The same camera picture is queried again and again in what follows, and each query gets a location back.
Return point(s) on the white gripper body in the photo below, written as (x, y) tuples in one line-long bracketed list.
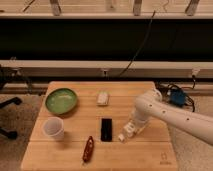
[(138, 124)]

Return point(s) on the black office chair base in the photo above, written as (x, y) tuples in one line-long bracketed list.
[(5, 105)]

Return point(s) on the translucent plastic cup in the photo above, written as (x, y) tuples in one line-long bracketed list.
[(53, 128)]

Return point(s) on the small white box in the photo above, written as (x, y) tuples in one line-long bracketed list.
[(102, 99)]

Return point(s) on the blue electrical box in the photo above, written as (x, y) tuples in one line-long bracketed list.
[(177, 98)]

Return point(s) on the clear plastic bottle white label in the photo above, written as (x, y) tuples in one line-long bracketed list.
[(128, 131)]

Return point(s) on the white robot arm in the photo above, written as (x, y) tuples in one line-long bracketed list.
[(150, 104)]

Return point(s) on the black rectangular phone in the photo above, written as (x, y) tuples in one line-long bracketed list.
[(106, 129)]

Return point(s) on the green ceramic bowl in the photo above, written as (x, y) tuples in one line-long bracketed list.
[(61, 101)]

